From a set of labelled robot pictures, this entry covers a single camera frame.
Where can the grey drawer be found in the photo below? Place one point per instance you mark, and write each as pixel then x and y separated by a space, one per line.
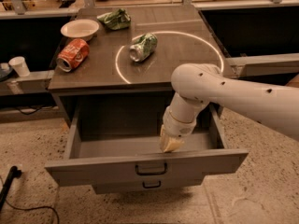
pixel 106 147
pixel 145 185

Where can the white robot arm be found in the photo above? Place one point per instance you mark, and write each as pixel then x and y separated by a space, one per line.
pixel 198 85

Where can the crumpled green chip bag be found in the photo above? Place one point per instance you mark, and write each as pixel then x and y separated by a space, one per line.
pixel 115 20

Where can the crushed orange soda can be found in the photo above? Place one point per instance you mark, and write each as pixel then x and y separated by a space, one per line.
pixel 73 55

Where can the grey bottom drawer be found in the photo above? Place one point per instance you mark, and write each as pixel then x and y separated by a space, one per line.
pixel 145 185

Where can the white paper cup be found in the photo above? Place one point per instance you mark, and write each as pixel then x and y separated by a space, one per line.
pixel 20 66

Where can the dark plate on ledge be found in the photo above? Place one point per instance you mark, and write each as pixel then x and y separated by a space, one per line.
pixel 5 71

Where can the grey top drawer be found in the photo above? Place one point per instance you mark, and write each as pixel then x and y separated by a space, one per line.
pixel 106 147

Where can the white bowl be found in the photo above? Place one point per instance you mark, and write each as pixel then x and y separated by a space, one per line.
pixel 84 29

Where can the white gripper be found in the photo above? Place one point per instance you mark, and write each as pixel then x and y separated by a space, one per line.
pixel 176 126

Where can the grey drawer cabinet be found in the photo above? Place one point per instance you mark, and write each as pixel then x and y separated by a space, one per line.
pixel 110 77

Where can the crushed green soda can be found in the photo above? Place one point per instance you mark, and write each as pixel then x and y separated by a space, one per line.
pixel 143 47

